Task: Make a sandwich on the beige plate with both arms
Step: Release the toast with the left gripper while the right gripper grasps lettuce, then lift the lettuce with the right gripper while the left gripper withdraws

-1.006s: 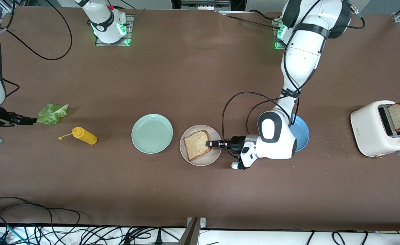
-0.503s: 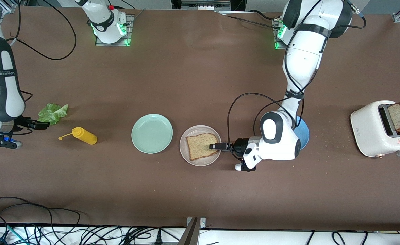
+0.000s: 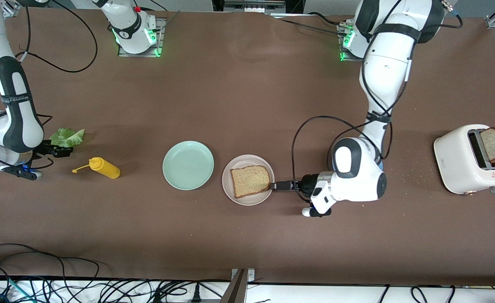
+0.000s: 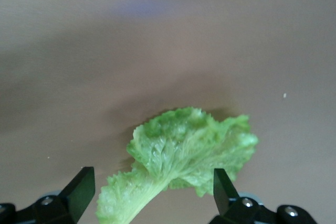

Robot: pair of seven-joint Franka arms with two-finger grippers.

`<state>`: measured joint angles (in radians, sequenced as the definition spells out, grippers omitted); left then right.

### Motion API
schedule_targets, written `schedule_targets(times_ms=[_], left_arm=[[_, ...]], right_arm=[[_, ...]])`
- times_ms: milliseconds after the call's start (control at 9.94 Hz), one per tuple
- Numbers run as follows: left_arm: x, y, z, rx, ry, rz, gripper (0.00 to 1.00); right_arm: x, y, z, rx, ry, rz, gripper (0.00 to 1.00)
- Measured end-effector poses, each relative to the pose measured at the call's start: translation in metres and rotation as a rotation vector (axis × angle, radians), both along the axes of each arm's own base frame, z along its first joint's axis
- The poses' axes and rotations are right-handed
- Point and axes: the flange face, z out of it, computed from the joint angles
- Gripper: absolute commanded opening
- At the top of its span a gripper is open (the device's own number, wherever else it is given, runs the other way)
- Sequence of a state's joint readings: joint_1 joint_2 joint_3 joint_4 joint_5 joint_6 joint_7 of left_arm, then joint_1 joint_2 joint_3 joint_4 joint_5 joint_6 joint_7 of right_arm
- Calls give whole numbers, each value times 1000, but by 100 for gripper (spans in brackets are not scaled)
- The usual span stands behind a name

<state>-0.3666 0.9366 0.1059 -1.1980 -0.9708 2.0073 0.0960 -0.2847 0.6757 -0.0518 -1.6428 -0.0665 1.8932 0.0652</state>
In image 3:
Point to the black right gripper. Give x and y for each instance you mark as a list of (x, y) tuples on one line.
[(45, 148)]

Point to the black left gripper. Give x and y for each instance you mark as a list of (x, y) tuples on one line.
[(307, 183)]

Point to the green lettuce leaf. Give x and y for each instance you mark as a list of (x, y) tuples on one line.
[(73, 136)]

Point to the yellow squeeze bottle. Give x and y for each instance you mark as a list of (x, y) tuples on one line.
[(106, 169)]

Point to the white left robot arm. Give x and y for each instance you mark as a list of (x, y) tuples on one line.
[(388, 63)]

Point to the beige plate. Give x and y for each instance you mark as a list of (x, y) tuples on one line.
[(241, 160)]

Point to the mint green plate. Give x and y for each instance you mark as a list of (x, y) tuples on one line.
[(188, 165)]

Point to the black power plug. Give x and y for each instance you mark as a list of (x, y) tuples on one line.
[(196, 293)]

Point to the white toaster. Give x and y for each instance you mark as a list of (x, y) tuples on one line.
[(456, 162)]

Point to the aluminium profile post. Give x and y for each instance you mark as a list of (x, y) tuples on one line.
[(237, 290)]

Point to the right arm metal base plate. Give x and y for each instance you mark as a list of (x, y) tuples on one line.
[(160, 42)]

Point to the aluminium frame corner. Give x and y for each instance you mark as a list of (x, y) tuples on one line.
[(8, 9)]

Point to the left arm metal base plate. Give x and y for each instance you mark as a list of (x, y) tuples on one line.
[(341, 42)]

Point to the metal frame with connectors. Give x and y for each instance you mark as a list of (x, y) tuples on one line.
[(254, 5)]

